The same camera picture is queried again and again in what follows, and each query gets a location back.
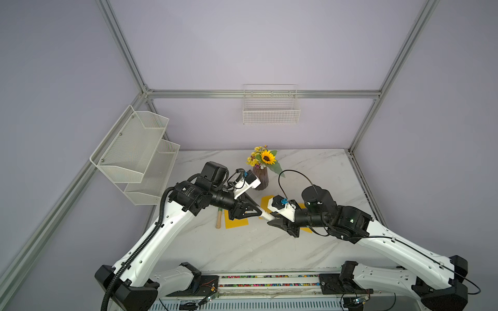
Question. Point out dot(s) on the green toy rake wooden handle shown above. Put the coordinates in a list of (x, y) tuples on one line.
[(219, 218)]

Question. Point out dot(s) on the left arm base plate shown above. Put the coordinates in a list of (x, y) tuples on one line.
[(200, 287)]

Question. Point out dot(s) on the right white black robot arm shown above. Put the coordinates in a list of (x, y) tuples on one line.
[(436, 281)]

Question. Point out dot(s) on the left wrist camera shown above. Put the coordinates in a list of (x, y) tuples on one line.
[(245, 181)]

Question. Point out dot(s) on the white glue stick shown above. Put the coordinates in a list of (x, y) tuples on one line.
[(266, 216)]

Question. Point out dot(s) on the white wire wall basket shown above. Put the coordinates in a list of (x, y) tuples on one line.
[(270, 104)]

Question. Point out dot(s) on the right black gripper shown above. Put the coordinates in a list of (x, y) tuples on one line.
[(288, 224)]

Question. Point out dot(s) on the sunflower bouquet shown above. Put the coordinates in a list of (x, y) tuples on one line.
[(261, 158)]

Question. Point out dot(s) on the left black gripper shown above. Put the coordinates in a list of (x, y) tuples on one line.
[(240, 205)]

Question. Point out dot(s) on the white two-tier mesh shelf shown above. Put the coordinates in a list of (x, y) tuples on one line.
[(136, 156)]

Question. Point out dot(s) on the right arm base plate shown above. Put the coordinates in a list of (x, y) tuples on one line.
[(331, 284)]

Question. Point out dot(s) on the brown ribbed vase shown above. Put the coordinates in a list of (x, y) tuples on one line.
[(262, 175)]

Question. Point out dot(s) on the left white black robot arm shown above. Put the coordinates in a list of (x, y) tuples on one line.
[(178, 206)]

